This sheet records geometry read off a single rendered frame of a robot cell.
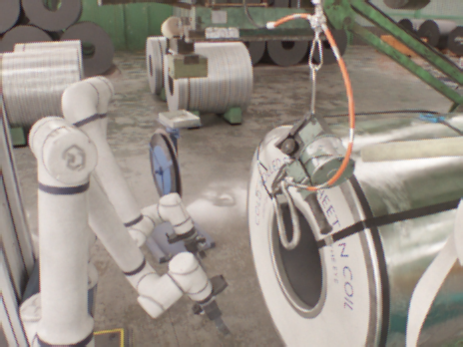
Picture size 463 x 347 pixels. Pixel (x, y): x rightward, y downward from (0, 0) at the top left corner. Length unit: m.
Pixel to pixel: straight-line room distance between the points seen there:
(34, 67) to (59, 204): 5.38
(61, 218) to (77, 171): 0.13
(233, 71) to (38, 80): 2.95
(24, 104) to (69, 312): 5.27
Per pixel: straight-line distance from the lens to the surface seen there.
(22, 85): 6.20
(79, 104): 1.49
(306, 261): 2.15
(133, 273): 1.32
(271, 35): 2.10
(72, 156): 0.90
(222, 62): 6.48
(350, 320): 1.56
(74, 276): 1.05
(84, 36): 12.31
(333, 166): 1.22
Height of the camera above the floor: 1.81
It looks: 23 degrees down
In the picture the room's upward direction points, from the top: straight up
